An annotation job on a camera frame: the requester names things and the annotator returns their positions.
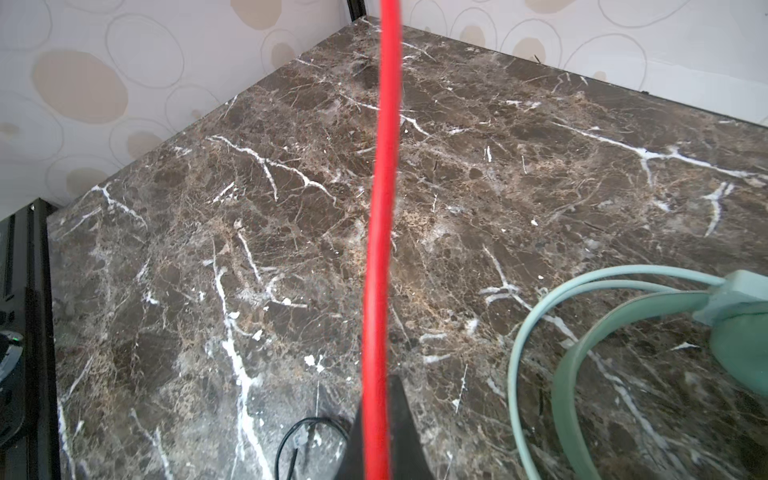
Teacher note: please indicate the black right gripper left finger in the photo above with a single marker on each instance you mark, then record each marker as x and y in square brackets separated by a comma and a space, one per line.
[351, 466]

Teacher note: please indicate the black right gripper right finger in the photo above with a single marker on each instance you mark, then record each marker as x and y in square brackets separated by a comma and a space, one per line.
[407, 459]

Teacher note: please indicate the mint green headphones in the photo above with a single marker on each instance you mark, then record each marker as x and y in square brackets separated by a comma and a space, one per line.
[657, 362]

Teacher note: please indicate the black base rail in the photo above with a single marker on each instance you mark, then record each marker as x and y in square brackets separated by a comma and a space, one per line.
[29, 420]

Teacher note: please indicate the black vertical frame post left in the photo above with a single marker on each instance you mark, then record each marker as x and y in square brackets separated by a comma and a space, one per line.
[356, 8]

